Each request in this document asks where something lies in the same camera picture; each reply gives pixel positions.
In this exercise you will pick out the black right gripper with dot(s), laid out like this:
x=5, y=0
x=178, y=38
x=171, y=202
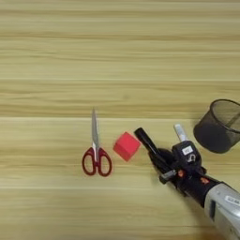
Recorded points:
x=190, y=182

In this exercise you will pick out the red foam cube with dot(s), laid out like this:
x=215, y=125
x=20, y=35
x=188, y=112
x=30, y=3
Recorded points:
x=126, y=146

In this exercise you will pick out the black mesh pen cup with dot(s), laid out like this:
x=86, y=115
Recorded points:
x=215, y=137

